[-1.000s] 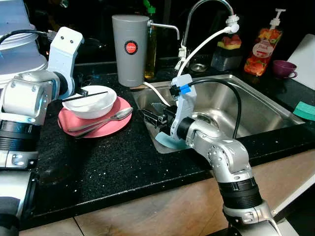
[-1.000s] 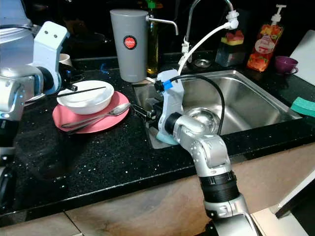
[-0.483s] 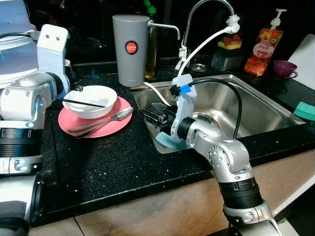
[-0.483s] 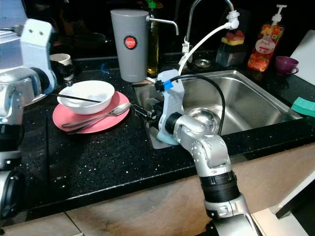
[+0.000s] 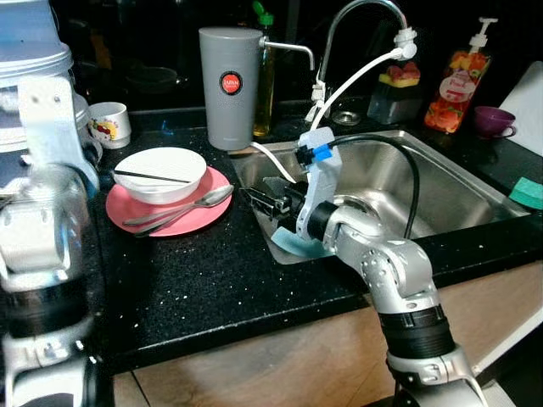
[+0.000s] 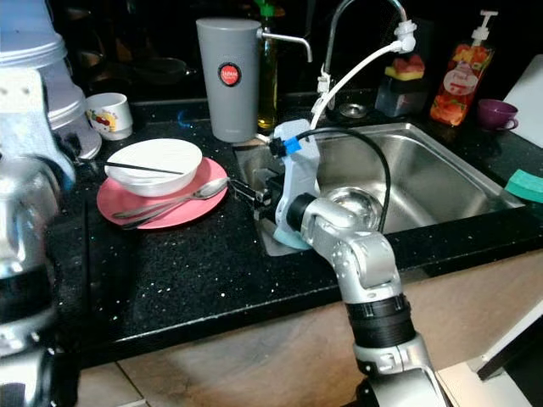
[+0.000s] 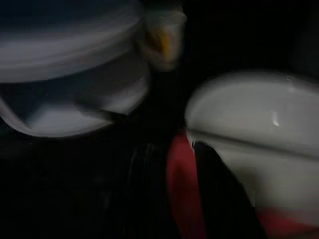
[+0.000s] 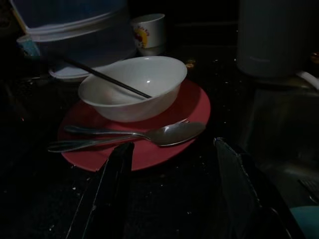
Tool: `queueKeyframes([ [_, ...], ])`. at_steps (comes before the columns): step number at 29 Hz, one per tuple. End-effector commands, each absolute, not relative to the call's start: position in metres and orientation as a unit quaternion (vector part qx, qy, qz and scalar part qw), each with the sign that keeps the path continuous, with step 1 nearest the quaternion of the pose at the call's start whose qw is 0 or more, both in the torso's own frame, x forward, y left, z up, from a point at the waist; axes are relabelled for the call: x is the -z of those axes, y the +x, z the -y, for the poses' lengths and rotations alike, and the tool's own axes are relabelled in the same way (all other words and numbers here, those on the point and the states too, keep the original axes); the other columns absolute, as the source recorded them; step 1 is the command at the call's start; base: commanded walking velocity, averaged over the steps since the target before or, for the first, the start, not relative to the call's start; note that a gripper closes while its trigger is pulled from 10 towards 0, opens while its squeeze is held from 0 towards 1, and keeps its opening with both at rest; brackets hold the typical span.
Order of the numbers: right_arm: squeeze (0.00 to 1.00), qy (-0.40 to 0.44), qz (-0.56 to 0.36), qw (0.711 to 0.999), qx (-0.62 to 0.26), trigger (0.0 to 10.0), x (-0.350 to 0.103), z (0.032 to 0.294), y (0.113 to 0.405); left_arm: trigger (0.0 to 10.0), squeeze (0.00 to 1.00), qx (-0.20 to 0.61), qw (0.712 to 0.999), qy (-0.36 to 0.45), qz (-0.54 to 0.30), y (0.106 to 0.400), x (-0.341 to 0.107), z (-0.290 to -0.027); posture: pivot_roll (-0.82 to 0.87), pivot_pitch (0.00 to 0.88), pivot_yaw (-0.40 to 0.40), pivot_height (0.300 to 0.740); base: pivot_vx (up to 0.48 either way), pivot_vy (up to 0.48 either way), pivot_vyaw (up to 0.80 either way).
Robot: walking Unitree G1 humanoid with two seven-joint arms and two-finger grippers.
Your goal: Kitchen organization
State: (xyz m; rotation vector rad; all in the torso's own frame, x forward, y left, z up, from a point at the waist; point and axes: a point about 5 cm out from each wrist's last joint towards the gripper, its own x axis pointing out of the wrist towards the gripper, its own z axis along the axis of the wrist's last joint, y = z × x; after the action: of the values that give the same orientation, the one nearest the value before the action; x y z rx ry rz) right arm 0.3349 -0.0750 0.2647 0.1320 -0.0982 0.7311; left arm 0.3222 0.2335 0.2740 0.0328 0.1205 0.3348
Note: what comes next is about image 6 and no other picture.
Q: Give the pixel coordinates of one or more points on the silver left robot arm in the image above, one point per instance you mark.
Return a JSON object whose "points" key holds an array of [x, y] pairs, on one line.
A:
{"points": [[34, 280]]}

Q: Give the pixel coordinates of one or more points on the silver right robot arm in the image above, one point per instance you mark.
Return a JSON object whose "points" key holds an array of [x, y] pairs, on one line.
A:
{"points": [[369, 263]]}

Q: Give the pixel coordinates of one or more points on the orange dish soap pump bottle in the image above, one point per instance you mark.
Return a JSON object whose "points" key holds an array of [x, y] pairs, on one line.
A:
{"points": [[458, 85]]}

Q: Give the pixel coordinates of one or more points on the purple cup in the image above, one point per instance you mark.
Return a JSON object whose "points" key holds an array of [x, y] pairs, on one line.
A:
{"points": [[494, 114]]}

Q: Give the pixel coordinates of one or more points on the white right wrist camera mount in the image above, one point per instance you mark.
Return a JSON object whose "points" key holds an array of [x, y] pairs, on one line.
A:
{"points": [[301, 170]]}

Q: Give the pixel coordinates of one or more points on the chrome sink faucet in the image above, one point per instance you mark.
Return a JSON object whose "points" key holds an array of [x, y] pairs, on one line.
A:
{"points": [[330, 51]]}

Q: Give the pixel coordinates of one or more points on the stainless steel sink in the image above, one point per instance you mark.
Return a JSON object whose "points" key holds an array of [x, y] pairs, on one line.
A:
{"points": [[441, 170]]}

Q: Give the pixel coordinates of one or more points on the dark sponge holder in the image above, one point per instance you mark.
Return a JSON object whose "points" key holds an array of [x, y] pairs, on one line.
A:
{"points": [[400, 97]]}

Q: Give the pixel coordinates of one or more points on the light blue plate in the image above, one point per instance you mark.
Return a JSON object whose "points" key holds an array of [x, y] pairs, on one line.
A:
{"points": [[284, 239]]}

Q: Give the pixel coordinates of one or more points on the grey water filter canister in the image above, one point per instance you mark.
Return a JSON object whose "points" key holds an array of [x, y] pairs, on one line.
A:
{"points": [[227, 102]]}

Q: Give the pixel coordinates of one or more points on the slim silver metal utensil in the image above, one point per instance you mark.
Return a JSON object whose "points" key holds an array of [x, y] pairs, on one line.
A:
{"points": [[165, 212]]}

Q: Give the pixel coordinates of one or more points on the yellow oil bottle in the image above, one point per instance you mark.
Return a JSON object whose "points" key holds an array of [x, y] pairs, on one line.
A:
{"points": [[267, 85]]}

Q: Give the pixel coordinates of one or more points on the black chopstick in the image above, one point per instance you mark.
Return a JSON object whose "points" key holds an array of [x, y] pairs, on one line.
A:
{"points": [[144, 167]]}

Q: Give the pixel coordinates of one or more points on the pink plate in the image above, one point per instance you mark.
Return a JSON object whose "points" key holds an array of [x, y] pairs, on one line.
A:
{"points": [[114, 203]]}

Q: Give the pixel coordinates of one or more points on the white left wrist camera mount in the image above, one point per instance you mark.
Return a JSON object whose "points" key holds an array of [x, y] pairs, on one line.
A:
{"points": [[25, 119]]}

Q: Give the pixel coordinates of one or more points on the stainless steel bowl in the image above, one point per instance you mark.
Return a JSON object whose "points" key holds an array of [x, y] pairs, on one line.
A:
{"points": [[355, 203]]}

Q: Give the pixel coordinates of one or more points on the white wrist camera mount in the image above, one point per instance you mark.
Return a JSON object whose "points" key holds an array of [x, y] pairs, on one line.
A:
{"points": [[25, 119], [301, 170]]}

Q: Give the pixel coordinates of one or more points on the white cutting board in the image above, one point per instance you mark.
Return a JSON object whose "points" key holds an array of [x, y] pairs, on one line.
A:
{"points": [[528, 102]]}

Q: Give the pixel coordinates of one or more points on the white stacked plastic food container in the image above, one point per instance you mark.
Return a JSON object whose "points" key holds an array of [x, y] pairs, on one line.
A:
{"points": [[25, 34]]}

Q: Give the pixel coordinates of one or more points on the silver metal spoon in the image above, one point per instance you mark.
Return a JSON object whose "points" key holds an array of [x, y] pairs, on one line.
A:
{"points": [[212, 188]]}

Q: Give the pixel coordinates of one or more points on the green sponge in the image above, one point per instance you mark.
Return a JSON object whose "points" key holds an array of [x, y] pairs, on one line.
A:
{"points": [[526, 185]]}

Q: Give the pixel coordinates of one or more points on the white printed mug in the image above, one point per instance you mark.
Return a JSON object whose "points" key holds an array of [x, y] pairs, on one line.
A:
{"points": [[110, 117]]}

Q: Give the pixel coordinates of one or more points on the white bowl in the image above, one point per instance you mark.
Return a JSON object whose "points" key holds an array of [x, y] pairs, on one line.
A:
{"points": [[153, 182]]}

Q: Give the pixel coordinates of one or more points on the yellow red sponge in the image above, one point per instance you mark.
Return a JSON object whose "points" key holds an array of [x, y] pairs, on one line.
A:
{"points": [[405, 68]]}

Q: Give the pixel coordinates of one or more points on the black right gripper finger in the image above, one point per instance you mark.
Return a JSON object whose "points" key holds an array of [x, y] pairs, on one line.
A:
{"points": [[254, 204], [244, 186]]}

